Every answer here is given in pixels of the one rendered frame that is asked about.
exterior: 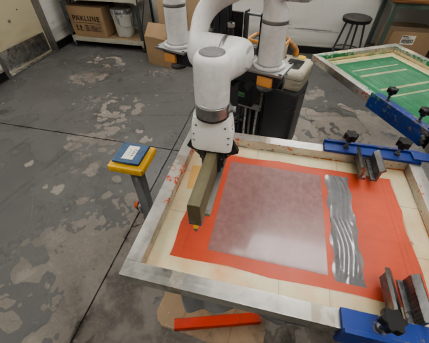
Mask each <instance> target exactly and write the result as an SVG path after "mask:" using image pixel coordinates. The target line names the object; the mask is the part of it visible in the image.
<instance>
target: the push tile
mask: <svg viewBox="0 0 429 343"><path fill-rule="evenodd" d="M149 148H150V146H146V145H141V144H133V143H128V142H125V143H124V144H123V145H122V146H121V148H120V149H119V150H118V152H117V153H116V154H115V155H114V157H113V158H112V162H117V163H124V164H129V165H137V166H139V164H140V163H141V161H142V159H143V158H144V156H145V155H146V153H147V152H148V150H149Z"/></svg>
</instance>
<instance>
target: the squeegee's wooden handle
mask: <svg viewBox="0 0 429 343"><path fill-rule="evenodd" d="M218 159H219V153H218V152H211V151H207V152H206V155H205V157H204V161H203V163H202V166H201V168H200V172H199V174H198V176H197V179H196V181H195V185H194V187H193V190H192V192H191V196H190V198H189V201H188V204H187V213H188V217H189V224H192V225H198V226H202V223H203V221H204V217H205V211H206V207H207V205H208V200H209V198H210V194H211V191H212V188H213V184H214V182H215V178H216V175H217V161H218Z"/></svg>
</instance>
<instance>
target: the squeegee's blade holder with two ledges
mask: <svg viewBox="0 0 429 343"><path fill-rule="evenodd" d="M226 160H227V158H226V159H225V161H224V167H225V163H226ZM224 167H223V168H221V171H220V172H219V171H218V172H217V175H216V178H215V181H214V184H213V188H212V191H211V194H210V198H209V200H208V205H207V207H206V211H205V216H210V215H211V212H212V208H213V205H214V202H215V198H216V196H217V191H218V188H219V184H220V181H221V177H222V174H223V170H224Z"/></svg>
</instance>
